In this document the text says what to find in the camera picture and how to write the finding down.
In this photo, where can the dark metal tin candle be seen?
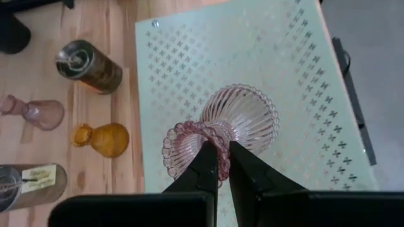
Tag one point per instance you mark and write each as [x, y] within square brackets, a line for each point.
[94, 69]

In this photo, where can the green perforated metal shelf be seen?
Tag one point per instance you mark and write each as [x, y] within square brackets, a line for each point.
[221, 56]

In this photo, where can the amber glass candle holder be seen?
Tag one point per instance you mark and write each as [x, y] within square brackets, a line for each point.
[110, 138]

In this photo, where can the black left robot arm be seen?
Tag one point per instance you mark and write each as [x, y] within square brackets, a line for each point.
[12, 34]

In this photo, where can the black table frame rail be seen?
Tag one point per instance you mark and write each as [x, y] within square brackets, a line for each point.
[353, 101]

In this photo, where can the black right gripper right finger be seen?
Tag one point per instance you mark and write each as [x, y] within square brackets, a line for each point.
[268, 205]

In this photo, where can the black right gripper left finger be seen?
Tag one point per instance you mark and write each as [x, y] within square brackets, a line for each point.
[195, 205]

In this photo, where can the silver tin candle with label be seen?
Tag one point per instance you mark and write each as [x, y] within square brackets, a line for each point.
[12, 186]

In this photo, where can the silver shelf screw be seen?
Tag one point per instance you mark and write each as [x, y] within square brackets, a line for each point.
[155, 23]

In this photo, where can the pink smooth glass candle holder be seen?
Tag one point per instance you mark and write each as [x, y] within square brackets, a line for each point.
[44, 113]

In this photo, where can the pink ribbed glass candle holder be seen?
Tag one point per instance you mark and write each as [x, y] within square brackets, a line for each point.
[240, 110]

